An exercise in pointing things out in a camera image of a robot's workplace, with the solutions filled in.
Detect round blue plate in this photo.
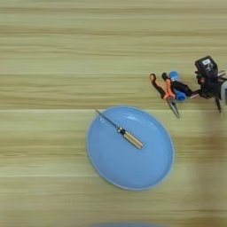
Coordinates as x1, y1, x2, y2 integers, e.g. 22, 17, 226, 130
86, 106, 176, 191

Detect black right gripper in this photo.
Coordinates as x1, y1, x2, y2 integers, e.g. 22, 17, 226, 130
171, 69, 227, 100

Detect blue glue tube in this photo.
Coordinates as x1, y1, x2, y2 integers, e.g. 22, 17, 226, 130
168, 70, 188, 103

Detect wooden-handled screwdriver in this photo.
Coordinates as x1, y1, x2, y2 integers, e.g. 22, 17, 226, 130
95, 109, 145, 150

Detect orange black needle-nose pliers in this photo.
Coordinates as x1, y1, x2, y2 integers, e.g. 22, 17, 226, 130
149, 72, 181, 119

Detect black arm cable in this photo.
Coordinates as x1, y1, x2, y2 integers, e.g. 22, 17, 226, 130
215, 97, 223, 114

